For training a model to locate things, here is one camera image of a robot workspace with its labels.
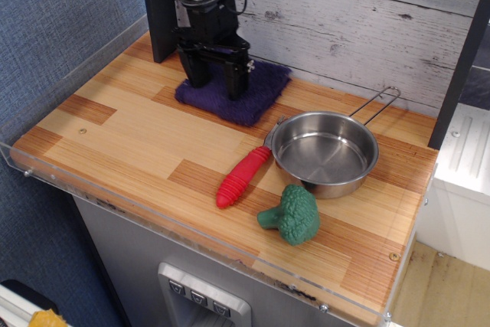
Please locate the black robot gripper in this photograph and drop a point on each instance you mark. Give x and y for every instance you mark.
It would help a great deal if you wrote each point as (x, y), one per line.
(212, 36)

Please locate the purple terry cloth napkin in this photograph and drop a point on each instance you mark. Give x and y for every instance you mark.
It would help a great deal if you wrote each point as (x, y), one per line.
(266, 83)

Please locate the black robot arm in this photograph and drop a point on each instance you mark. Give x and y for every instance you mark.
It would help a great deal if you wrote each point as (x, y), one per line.
(211, 38)

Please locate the stainless steel pan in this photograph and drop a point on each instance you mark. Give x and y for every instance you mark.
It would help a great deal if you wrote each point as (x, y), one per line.
(330, 154)

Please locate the green toy broccoli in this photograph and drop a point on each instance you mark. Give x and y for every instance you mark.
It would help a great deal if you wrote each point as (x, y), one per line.
(296, 217)

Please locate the clear acrylic table guard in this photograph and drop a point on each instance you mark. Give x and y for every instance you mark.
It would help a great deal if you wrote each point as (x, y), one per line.
(103, 123)

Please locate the grey toy fridge cabinet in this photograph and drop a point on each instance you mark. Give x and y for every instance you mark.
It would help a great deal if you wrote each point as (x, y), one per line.
(131, 254)

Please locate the silver dispenser button panel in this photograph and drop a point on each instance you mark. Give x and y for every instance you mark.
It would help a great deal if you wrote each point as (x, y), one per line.
(193, 302)

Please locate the white cabinet on right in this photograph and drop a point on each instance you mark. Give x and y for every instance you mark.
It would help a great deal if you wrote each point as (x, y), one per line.
(454, 217)

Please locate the dark right shelf post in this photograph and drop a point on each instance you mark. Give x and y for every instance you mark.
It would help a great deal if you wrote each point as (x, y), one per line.
(461, 72)

